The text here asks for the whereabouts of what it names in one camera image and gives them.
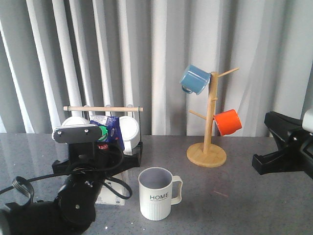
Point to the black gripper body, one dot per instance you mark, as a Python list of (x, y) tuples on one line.
[(80, 154)]

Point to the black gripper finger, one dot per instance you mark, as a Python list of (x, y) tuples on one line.
[(59, 167), (132, 156), (279, 161), (282, 127)]

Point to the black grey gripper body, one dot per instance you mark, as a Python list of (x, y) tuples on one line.
[(302, 139)]

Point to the blue white milk carton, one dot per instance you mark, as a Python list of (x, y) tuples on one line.
[(111, 133)]

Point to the cream HOME mug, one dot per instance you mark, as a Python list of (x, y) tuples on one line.
[(159, 190)]

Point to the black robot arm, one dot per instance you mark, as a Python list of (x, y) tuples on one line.
[(261, 189)]

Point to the white ribbed mug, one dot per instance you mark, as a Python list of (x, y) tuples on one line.
[(129, 130)]

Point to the white smiley face mug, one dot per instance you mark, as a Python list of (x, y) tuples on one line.
[(75, 120)]

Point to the orange enamel mug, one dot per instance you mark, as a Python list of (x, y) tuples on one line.
[(228, 122)]

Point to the wooden mug tree stand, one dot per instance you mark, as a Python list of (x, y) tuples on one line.
[(205, 153)]

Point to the blue enamel mug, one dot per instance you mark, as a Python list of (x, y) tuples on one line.
[(194, 80)]

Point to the grey white curtain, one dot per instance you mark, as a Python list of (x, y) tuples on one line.
[(119, 53)]

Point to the black wire mug rack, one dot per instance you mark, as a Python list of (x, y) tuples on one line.
[(130, 111)]

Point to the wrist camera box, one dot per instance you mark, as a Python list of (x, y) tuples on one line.
[(81, 133)]

